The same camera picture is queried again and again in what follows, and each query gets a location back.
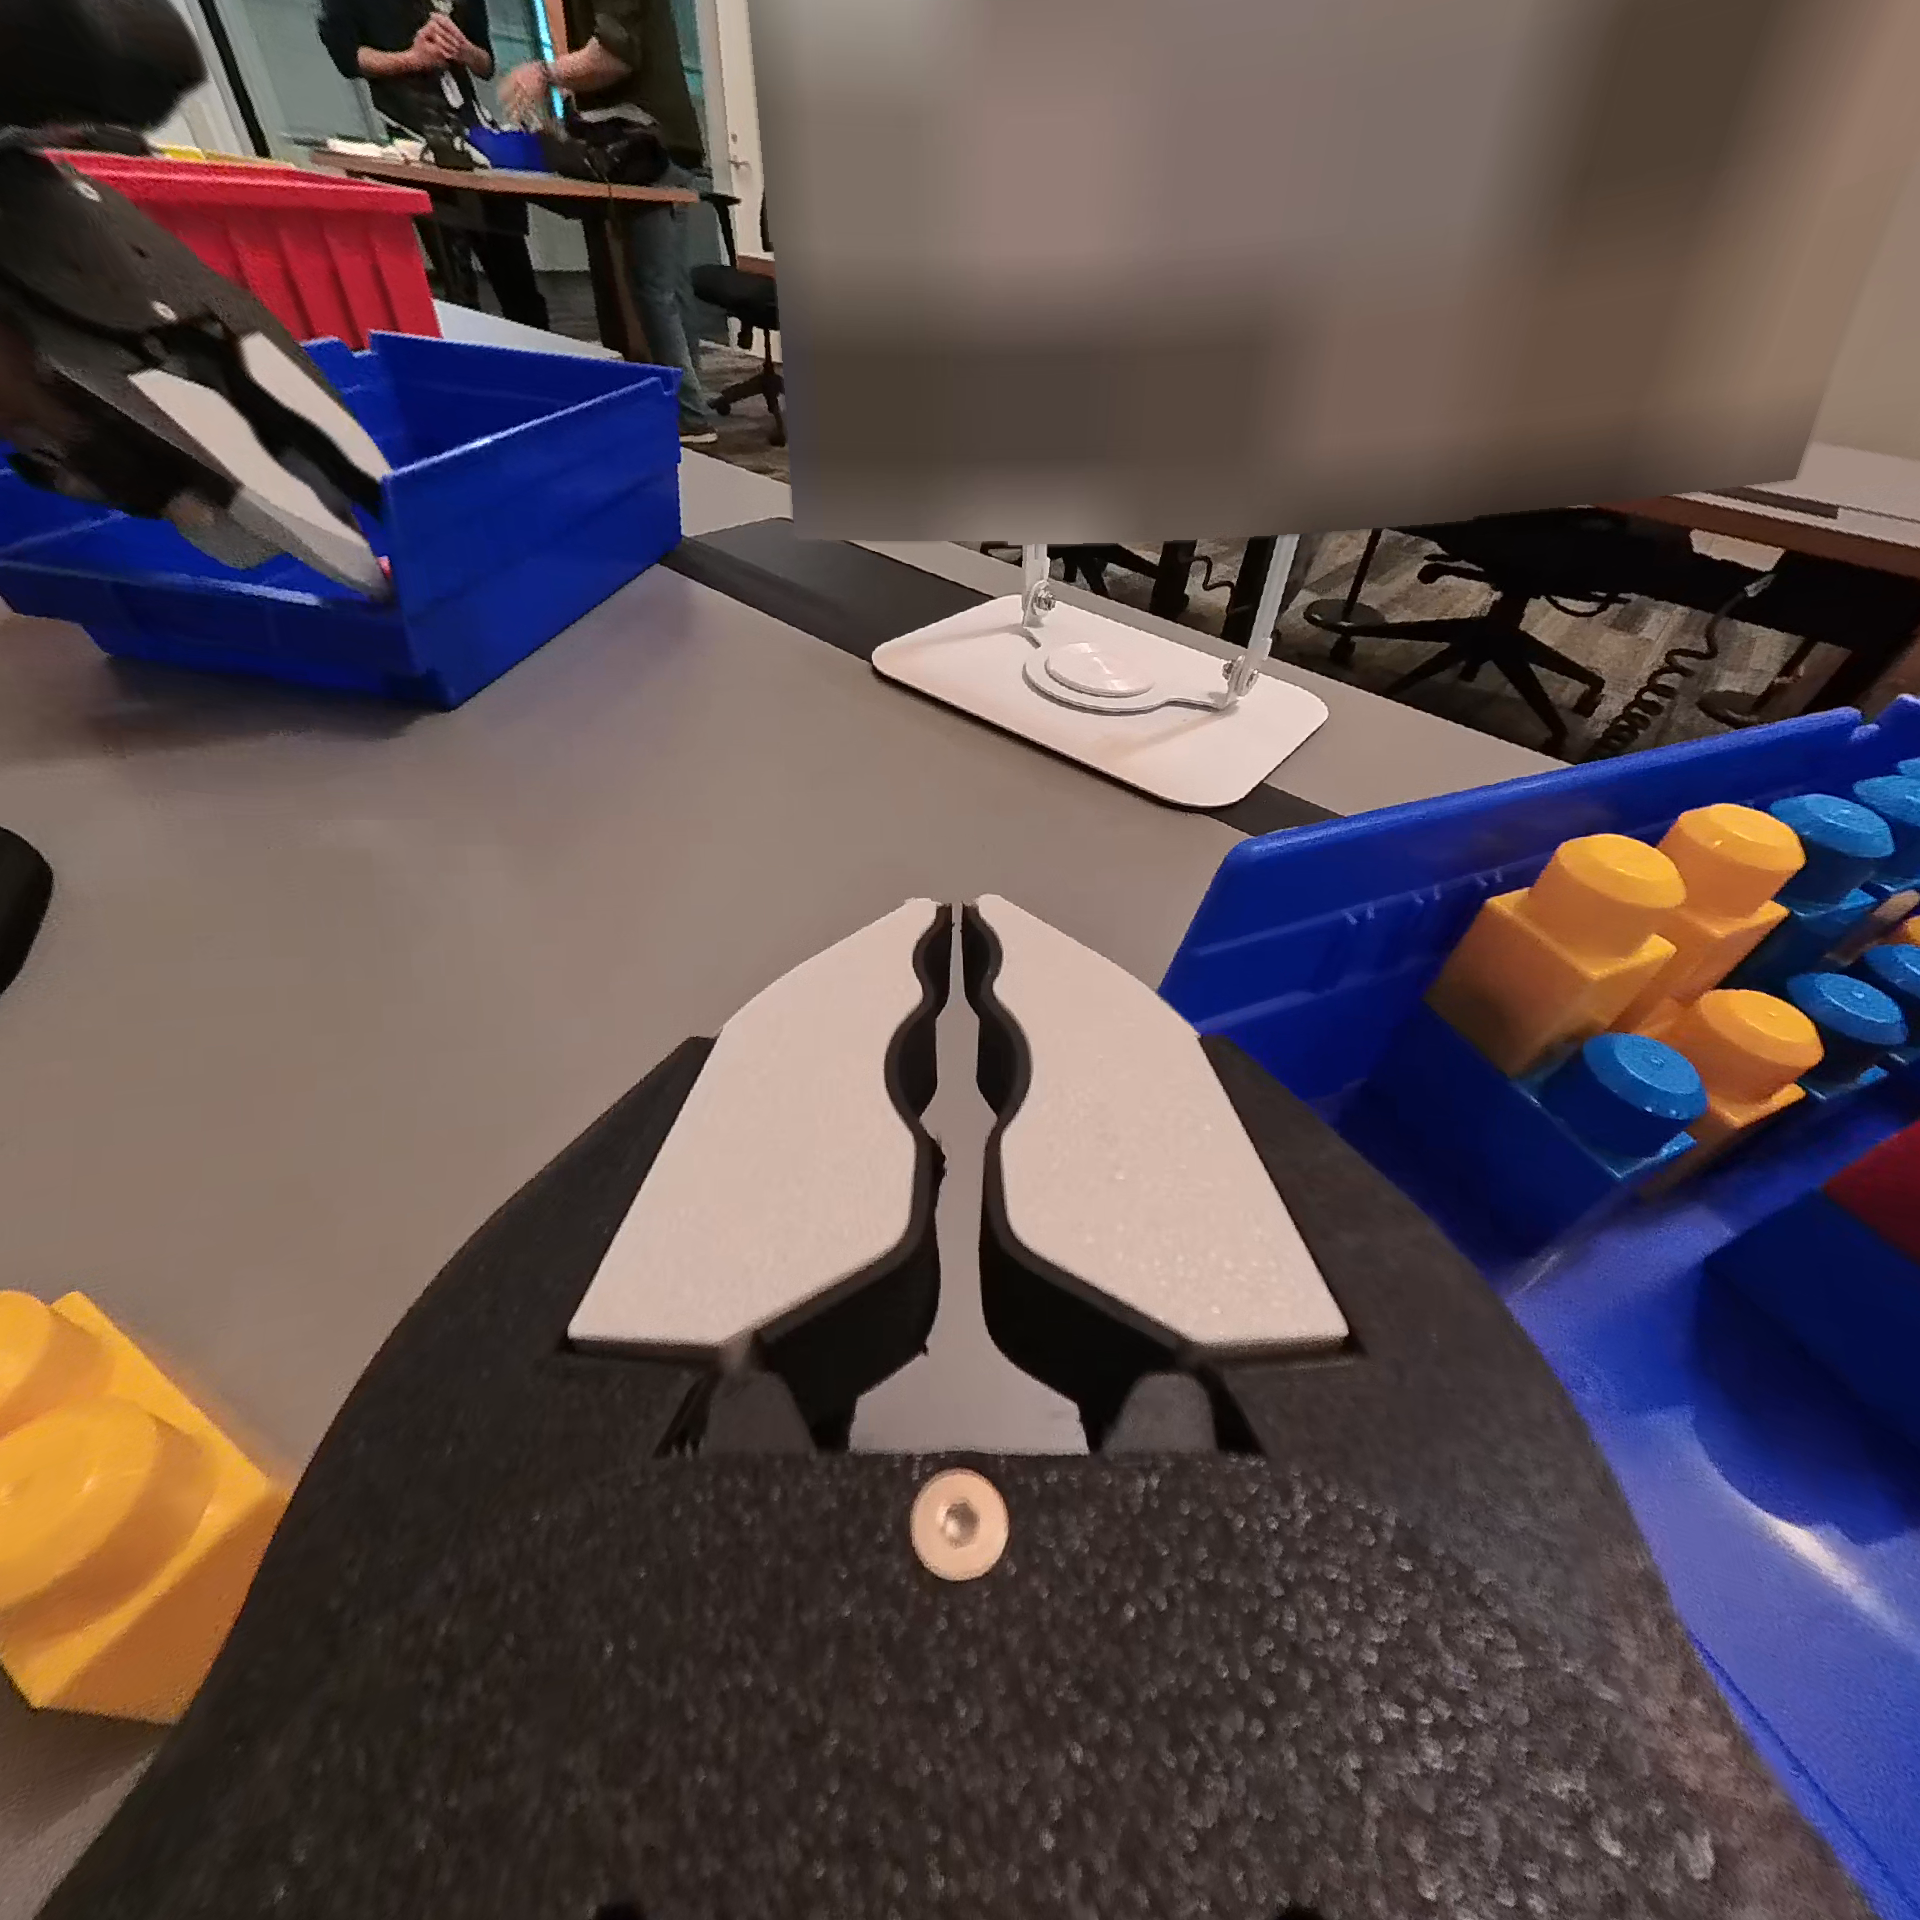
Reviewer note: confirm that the group of toy bricks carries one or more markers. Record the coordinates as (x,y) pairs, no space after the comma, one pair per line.
(1560,946)

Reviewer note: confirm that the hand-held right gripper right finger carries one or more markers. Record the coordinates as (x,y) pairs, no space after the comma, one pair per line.
(1154,1171)

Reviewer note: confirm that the blue plastic bin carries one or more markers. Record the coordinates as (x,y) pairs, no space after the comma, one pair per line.
(1348,901)
(524,494)

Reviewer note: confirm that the black bag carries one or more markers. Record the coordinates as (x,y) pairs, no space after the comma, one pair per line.
(615,150)

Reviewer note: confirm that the small blue bin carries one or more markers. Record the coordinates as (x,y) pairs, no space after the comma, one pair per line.
(511,150)

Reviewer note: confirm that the white document stand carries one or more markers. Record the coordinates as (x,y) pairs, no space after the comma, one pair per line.
(960,661)

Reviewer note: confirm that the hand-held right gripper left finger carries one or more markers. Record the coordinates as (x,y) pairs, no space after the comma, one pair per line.
(780,1171)

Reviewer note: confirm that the black wrist rest pad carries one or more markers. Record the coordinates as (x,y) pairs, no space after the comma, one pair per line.
(19,901)

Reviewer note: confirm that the red plastic bin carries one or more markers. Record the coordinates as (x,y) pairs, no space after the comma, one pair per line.
(300,249)

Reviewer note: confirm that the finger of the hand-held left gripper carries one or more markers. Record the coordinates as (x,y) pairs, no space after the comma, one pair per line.
(307,399)
(225,436)

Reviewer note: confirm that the yellow two-stud block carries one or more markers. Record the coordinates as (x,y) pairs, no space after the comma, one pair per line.
(119,1575)

